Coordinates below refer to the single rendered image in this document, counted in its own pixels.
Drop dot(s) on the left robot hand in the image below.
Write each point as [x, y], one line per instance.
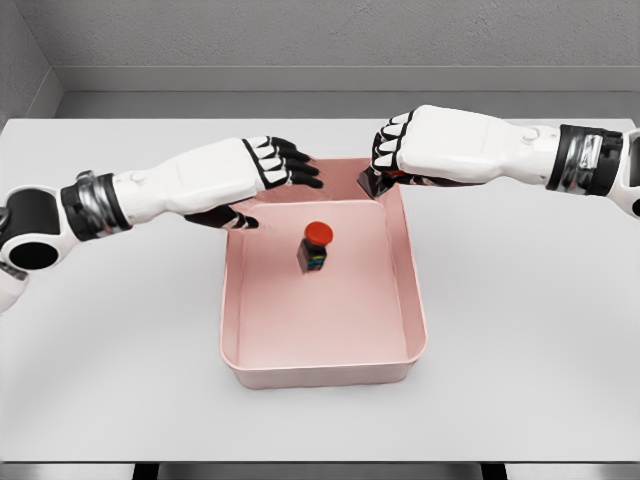
[225, 170]

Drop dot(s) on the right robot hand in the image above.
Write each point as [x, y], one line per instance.
[440, 145]

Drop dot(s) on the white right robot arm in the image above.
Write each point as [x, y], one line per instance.
[565, 155]

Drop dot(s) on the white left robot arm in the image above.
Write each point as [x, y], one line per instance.
[100, 205]

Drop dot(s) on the pink rectangular basket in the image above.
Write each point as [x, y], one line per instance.
[320, 295]

